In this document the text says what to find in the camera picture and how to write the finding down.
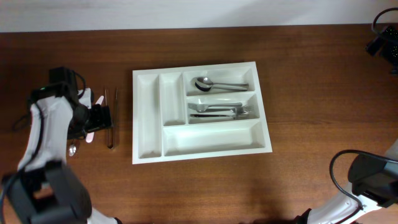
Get long metal tongs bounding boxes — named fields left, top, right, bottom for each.
left=106, top=88, right=119, bottom=150

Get metal fork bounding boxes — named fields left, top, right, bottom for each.
left=198, top=106, right=254, bottom=114
left=187, top=103, right=243, bottom=112
left=190, top=114, right=251, bottom=119

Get large metal spoon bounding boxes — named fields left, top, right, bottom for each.
left=196, top=77, right=249, bottom=88
left=195, top=82, right=248, bottom=91

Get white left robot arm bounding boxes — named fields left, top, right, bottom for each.
left=1, top=67, right=120, bottom=224

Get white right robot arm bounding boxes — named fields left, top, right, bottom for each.
left=294, top=142, right=397, bottom=224

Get pink plastic knife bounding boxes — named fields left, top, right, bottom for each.
left=85, top=95, right=104, bottom=143

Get small metal teaspoon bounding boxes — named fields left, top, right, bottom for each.
left=68, top=140, right=77, bottom=157

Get white cutlery tray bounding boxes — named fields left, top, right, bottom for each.
left=132, top=62, right=272, bottom=164

